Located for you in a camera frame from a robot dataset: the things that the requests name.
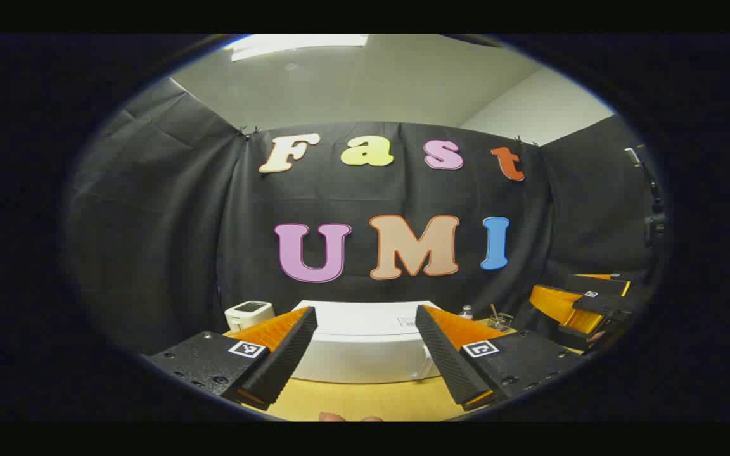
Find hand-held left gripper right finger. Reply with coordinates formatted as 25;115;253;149
414;304;586;411

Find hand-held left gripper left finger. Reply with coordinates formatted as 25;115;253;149
145;306;319;411

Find white microwave oven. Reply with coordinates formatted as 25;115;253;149
289;300;445;384

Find white toaster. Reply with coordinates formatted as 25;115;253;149
224;301;275;332

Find black backdrop cloth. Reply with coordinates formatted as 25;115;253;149
64;76;670;355

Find ceiling light panel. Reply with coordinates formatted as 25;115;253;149
224;34;371;63

